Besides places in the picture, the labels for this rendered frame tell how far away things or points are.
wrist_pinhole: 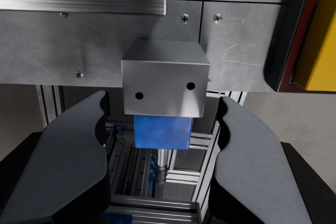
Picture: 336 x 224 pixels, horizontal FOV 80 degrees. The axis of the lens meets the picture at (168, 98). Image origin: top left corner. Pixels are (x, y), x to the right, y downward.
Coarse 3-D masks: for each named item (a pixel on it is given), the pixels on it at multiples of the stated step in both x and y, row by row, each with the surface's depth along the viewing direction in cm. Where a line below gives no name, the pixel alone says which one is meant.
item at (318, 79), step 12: (324, 0) 12; (324, 12) 12; (312, 24) 13; (324, 24) 12; (312, 36) 13; (324, 36) 12; (312, 48) 13; (324, 48) 12; (300, 60) 14; (312, 60) 13; (324, 60) 13; (300, 72) 14; (312, 72) 13; (324, 72) 13; (300, 84) 14; (312, 84) 14; (324, 84) 14
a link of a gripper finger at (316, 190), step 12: (288, 144) 8; (288, 156) 8; (300, 156) 8; (300, 168) 7; (312, 168) 7; (300, 180) 7; (312, 180) 7; (300, 192) 6; (312, 192) 6; (324, 192) 6; (312, 204) 6; (324, 204) 6; (312, 216) 6; (324, 216) 6
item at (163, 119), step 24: (144, 48) 13; (168, 48) 14; (192, 48) 14; (144, 72) 11; (168, 72) 11; (192, 72) 11; (144, 96) 12; (168, 96) 12; (192, 96) 12; (144, 120) 14; (168, 120) 14; (192, 120) 15; (144, 144) 16; (168, 144) 16
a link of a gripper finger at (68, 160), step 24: (96, 96) 11; (72, 120) 9; (96, 120) 9; (48, 144) 8; (72, 144) 8; (96, 144) 8; (24, 168) 7; (48, 168) 7; (72, 168) 7; (96, 168) 7; (24, 192) 6; (48, 192) 6; (72, 192) 6; (96, 192) 6; (0, 216) 5; (24, 216) 5; (48, 216) 5; (72, 216) 6
